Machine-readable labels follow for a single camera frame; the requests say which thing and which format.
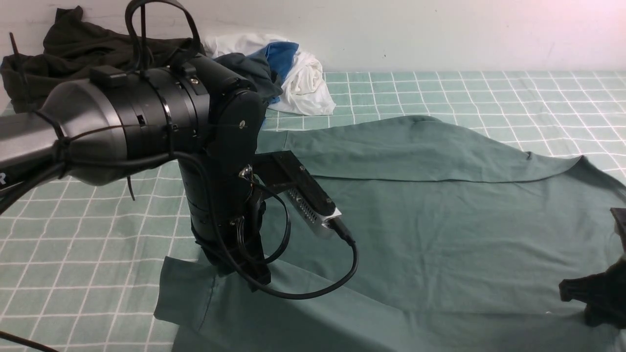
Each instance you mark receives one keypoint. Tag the blue crumpled garment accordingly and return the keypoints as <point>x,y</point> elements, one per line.
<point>280,57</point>

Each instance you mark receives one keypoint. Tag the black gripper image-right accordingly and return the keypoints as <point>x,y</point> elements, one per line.
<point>604,295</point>

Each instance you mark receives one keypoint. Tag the silver wrist camera image-left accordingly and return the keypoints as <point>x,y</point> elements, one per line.
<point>282,172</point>

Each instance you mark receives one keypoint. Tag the white crumpled garment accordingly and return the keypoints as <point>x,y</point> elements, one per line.
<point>308,93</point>

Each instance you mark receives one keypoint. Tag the dark grey crumpled garment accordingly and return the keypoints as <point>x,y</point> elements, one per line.
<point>257,70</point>

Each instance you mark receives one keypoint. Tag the dark olive crumpled garment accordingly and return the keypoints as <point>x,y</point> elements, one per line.
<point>75,49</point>

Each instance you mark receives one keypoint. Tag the black camera cable image-left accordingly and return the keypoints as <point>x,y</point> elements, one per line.
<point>278,236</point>

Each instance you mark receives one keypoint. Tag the checkered green tablecloth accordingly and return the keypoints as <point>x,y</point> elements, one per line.
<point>81,265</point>

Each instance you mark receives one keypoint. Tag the green long-sleeve top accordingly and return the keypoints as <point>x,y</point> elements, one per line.
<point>462,243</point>

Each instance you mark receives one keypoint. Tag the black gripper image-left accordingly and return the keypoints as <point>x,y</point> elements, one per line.
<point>226,212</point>

